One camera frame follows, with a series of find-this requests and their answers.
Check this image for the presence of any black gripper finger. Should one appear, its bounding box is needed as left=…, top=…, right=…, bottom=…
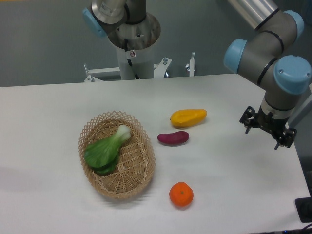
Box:
left=239, top=106, right=259, bottom=134
left=274, top=128, right=297, bottom=150

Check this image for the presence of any purple sweet potato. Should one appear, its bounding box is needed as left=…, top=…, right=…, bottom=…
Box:
left=157, top=131, right=189, bottom=146

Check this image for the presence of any green bok choy vegetable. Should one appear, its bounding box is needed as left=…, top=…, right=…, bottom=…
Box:
left=83, top=125, right=131, bottom=175

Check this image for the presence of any orange tangerine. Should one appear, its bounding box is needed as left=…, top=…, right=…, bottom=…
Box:
left=169, top=182, right=194, bottom=207

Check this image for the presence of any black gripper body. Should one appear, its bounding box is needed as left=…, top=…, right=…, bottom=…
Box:
left=253, top=107, right=288, bottom=136

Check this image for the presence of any white metal base bracket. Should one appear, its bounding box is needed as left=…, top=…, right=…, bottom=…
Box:
left=83, top=52, right=197, bottom=82

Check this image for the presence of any black cable on pedestal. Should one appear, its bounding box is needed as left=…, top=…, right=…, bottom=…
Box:
left=124, top=38, right=141, bottom=80

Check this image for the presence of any yellow papaya half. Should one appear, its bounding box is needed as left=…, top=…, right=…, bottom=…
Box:
left=170, top=109, right=207, bottom=128

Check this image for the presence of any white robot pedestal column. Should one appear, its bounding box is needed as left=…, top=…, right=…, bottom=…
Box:
left=116, top=47, right=154, bottom=80

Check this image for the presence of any woven wicker basket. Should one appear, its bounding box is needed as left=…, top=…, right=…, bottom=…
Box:
left=78, top=111, right=156, bottom=199

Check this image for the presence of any black device at table edge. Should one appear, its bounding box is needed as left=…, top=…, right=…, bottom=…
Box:
left=295, top=197, right=312, bottom=223

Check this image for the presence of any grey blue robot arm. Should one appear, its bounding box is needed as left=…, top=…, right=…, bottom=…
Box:
left=82, top=0, right=312, bottom=147

